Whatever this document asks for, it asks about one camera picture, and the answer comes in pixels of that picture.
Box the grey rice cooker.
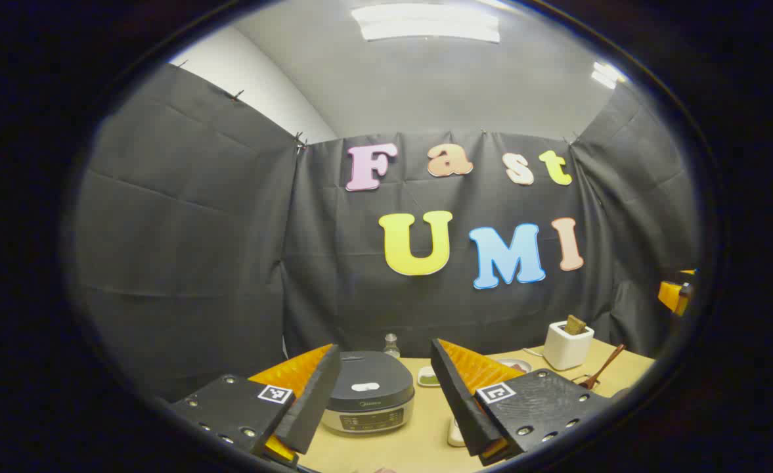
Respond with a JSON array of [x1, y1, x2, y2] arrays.
[[320, 350, 416, 436]]

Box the dark wooden spoon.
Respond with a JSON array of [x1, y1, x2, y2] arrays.
[[582, 344, 626, 390]]

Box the white toaster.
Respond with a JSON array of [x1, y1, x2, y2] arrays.
[[543, 321, 595, 371]]

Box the large ceiling light panel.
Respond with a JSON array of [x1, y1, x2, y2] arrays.
[[351, 3, 502, 44]]

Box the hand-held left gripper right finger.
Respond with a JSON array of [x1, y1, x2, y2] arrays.
[[430, 338, 613, 467]]

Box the small ceiling light panel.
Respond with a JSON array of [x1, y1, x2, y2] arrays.
[[591, 61, 627, 90]]

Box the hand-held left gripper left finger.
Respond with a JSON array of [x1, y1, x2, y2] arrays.
[[166, 344, 342, 468]]

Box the black backdrop cloth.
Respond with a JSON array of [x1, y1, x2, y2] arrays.
[[71, 62, 701, 403]]

